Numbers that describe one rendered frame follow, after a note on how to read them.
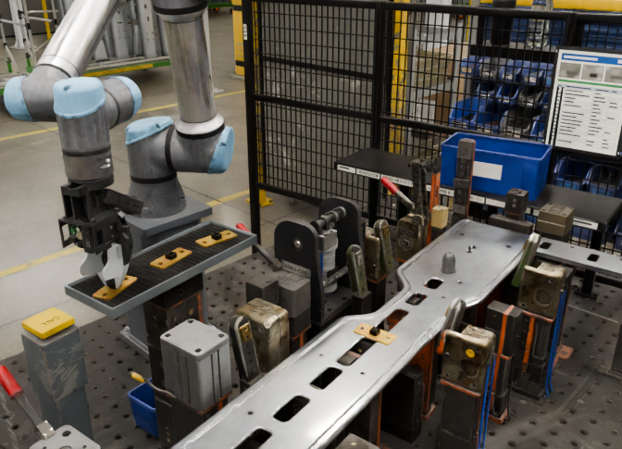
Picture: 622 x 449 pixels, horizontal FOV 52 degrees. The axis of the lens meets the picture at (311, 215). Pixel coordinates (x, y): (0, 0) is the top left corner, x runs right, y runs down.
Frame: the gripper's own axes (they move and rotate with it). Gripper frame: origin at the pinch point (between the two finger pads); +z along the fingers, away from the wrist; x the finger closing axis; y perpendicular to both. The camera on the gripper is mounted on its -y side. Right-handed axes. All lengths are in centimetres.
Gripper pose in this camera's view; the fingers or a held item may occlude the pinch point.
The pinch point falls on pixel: (114, 278)
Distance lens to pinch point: 118.3
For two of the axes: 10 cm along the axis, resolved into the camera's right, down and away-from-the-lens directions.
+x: 9.3, 1.4, -3.4
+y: -3.7, 3.7, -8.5
